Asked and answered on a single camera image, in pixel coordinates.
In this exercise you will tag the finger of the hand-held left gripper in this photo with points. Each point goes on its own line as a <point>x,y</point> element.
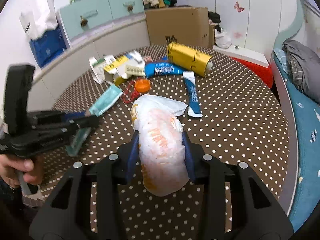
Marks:
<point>45,140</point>
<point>50,120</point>

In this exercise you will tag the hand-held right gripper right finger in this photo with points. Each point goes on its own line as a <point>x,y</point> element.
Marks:
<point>188,155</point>

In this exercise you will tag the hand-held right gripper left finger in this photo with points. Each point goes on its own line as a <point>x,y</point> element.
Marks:
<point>133,155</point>

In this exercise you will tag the white orange-print plastic bag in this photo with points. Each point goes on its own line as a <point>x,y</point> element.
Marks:
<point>160,140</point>

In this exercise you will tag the small teal packet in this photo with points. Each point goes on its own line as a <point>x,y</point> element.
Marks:
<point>77,142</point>

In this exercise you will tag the blue white-print wrapper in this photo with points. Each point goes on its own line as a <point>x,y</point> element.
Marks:
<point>162,69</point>

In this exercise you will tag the yellow drink pouch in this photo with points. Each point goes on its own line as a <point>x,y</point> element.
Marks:
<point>190,57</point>

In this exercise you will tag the person's left hand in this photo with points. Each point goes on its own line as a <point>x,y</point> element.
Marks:
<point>25,165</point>

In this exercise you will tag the brown polka-dot tablecloth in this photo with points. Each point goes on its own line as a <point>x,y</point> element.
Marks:
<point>237,135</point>

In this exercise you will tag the blue white shopping bag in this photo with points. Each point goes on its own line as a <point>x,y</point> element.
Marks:
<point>46,45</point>

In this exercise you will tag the teal mask packet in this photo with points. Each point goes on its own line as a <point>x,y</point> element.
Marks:
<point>106,101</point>

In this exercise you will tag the long blue white wrapper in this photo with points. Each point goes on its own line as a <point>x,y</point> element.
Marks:
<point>193,95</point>

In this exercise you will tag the white green carton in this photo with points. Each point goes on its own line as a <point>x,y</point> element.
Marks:
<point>97,70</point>

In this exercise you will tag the orange plastic lid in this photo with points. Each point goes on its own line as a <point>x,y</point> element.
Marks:
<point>142,85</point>

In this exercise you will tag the white beige carton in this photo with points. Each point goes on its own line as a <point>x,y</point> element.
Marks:
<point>132,70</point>

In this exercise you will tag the yellow white carton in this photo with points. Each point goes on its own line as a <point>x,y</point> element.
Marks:
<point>116,66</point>

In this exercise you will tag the white low cabinet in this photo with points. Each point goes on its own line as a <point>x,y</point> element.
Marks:
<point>100,42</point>

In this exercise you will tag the white blue packet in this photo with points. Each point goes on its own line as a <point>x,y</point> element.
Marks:
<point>135,56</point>

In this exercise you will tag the pine cone drawer pull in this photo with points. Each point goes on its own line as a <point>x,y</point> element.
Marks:
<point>130,8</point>
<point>83,22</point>

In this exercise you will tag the red bench with white top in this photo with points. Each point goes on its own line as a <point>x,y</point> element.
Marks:
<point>260,70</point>

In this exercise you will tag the blue printed bedspread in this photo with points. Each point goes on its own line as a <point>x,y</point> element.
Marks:
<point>302,135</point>

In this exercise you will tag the white cloth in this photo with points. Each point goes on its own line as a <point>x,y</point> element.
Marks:
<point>222,40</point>

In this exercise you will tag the large cardboard box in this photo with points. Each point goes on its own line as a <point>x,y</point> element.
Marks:
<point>180,25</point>

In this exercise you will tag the grey plaid cloth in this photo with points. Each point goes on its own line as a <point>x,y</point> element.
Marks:
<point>297,72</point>

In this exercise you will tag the dark cloth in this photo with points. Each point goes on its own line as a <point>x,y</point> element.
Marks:
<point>214,20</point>

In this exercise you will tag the grey folded blanket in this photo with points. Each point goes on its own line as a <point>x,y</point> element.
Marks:
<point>311,65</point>

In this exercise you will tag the teal bed headboard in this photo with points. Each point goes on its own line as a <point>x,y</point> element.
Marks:
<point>292,25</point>

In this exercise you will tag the pink butterfly wall sticker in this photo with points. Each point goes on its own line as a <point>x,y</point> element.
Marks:
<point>238,6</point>

